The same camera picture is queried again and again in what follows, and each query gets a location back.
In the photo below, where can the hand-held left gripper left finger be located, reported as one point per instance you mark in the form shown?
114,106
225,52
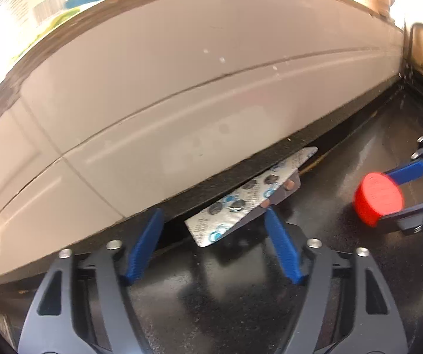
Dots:
145,243

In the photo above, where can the white printed blister pack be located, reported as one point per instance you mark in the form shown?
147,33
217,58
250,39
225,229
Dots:
233,206

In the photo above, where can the silver blister strip orange pills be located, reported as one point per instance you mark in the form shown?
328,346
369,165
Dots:
288,191

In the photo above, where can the white labelled package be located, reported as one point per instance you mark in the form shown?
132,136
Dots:
30,3

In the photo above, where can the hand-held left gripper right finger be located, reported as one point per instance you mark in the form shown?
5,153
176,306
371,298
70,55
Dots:
283,247

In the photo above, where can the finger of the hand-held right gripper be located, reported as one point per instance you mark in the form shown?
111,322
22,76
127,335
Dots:
414,217
408,171

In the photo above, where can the red bottle cap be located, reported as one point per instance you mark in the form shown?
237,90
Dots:
377,199

